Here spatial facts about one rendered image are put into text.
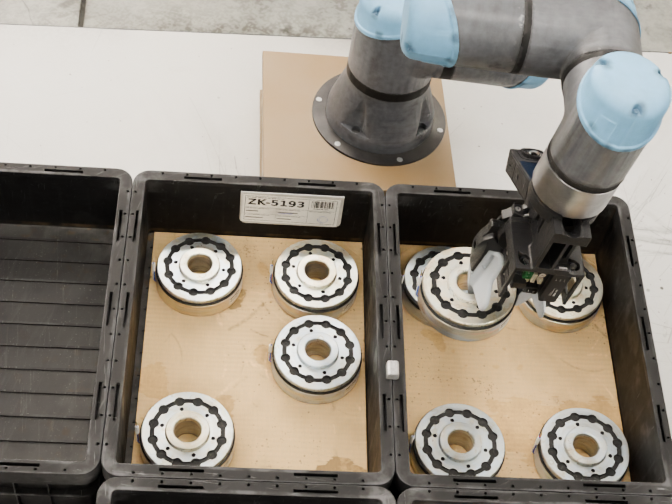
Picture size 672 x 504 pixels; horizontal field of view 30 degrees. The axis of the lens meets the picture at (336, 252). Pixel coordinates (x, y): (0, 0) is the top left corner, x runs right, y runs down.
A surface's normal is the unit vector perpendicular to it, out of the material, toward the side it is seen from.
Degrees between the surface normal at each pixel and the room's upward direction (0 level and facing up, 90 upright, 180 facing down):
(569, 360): 0
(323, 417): 0
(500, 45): 67
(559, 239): 91
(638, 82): 8
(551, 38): 52
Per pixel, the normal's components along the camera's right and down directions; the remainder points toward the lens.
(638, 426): -1.00, -0.05
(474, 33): 0.04, 0.33
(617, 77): 0.22, -0.57
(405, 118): 0.46, 0.50
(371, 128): -0.18, 0.51
